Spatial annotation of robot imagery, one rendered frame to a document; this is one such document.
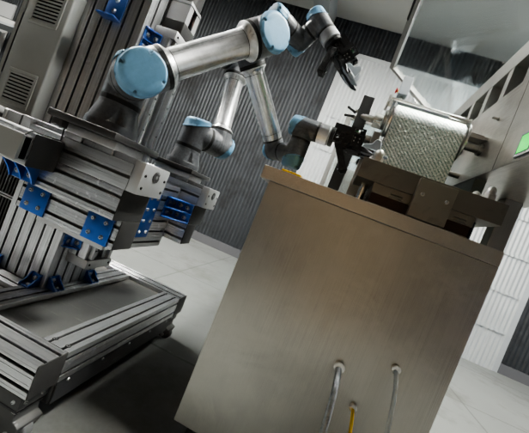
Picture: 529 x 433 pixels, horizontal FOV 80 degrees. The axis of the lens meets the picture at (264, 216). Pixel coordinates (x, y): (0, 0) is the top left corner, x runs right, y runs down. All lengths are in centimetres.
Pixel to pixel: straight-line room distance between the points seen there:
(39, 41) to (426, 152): 140
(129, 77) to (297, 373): 88
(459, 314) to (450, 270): 11
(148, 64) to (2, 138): 41
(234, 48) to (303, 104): 363
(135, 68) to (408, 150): 88
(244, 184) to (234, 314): 359
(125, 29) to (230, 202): 338
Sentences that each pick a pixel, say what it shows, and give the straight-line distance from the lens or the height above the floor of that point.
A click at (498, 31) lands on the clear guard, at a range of 164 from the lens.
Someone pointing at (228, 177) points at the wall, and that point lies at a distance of 452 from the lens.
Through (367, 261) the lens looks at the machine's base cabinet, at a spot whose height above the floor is 75.
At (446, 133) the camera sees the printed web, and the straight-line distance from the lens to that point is 126.
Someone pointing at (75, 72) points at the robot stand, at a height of 98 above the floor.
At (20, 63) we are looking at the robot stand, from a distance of 150.
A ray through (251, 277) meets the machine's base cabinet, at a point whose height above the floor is 58.
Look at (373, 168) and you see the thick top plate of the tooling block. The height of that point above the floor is 100.
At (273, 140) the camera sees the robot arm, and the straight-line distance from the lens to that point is 124.
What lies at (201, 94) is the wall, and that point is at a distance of 501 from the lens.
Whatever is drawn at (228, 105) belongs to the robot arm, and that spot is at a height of 117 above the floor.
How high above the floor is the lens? 78
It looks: 1 degrees down
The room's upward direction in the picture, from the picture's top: 22 degrees clockwise
